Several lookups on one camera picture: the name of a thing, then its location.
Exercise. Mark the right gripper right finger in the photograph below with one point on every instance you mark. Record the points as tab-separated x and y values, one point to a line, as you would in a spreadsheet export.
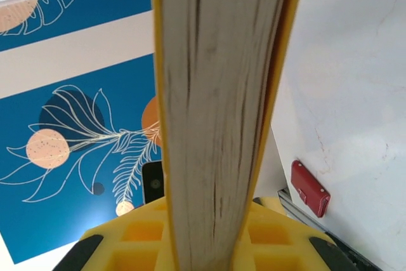
272	242

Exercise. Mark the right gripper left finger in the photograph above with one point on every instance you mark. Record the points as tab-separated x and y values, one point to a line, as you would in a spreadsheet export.
136	242

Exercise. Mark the red wallet case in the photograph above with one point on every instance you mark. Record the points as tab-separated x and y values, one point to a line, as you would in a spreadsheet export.
309	185

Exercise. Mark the yellow book with blue-haired figure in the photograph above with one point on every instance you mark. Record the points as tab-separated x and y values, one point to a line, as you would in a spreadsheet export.
215	93

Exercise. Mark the black smartphone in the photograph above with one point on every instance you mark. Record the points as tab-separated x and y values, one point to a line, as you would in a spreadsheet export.
153	183

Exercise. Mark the aluminium front rail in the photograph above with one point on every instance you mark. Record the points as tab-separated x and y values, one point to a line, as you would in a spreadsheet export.
287	202

